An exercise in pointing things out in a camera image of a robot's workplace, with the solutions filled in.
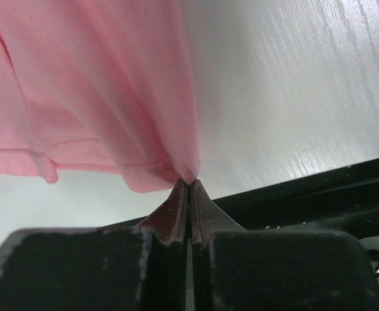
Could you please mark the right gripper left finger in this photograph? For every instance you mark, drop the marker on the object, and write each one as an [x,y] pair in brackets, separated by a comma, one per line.
[117,267]

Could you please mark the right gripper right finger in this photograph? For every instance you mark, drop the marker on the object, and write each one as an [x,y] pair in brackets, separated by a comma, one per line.
[280,269]

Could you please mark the pink t shirt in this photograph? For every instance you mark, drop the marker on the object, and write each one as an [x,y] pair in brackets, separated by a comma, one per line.
[105,86]

